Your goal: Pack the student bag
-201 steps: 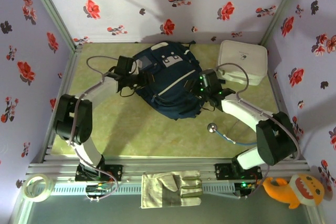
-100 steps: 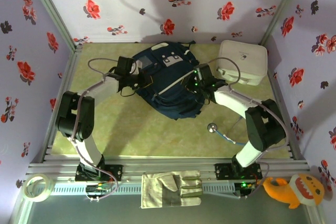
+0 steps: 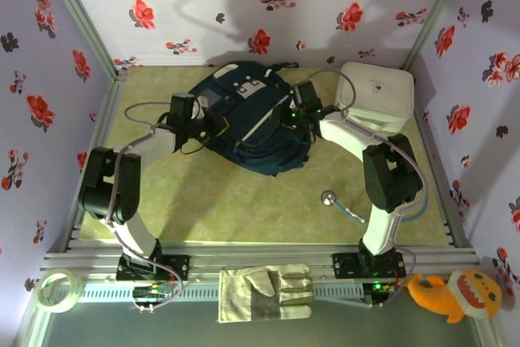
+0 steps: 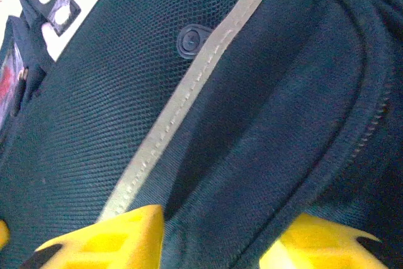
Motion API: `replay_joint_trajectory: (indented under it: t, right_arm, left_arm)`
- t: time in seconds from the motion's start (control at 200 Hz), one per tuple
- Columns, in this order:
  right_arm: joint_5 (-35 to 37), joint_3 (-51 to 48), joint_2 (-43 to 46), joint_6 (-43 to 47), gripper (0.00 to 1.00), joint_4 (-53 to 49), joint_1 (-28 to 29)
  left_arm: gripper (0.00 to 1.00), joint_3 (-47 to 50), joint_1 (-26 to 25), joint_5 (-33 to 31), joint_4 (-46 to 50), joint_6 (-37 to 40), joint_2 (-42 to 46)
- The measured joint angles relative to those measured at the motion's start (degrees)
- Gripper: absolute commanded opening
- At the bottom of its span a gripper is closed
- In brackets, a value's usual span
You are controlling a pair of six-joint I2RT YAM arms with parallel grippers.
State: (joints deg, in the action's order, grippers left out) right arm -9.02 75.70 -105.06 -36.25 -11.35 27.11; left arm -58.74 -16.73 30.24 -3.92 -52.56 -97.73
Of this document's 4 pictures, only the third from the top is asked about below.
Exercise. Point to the navy blue backpack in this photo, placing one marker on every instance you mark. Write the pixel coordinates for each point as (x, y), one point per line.
(252, 140)

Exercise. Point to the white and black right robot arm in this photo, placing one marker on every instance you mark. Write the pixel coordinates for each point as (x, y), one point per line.
(345, 131)

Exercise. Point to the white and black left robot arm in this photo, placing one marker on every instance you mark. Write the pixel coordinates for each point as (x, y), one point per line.
(158, 144)

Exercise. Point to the white zippered case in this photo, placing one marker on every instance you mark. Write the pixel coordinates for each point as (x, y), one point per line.
(375, 95)

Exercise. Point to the blue stethoscope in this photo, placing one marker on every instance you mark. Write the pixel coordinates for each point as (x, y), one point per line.
(327, 198)

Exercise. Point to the green marbled table mat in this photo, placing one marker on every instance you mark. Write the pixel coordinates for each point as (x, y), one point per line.
(252, 217)

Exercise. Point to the grey and cream work glove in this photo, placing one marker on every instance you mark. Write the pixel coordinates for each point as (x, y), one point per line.
(260, 294)

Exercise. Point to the small control board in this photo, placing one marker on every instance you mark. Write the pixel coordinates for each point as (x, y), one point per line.
(152, 294)
(380, 290)

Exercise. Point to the clear tape roll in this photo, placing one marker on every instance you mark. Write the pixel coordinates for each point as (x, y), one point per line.
(72, 282)

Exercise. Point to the orange shark plush toy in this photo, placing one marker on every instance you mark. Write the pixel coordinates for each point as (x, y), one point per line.
(447, 296)

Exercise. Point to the aluminium side rail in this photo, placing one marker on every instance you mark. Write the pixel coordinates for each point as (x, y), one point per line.
(106, 111)
(436, 160)

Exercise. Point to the aluminium corner post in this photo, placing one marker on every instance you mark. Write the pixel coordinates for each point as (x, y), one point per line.
(81, 18)
(433, 18)

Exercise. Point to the long aluminium frame rail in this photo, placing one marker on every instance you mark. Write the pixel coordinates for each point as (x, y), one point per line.
(260, 255)

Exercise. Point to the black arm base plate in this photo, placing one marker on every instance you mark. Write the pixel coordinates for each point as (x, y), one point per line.
(178, 267)
(345, 265)

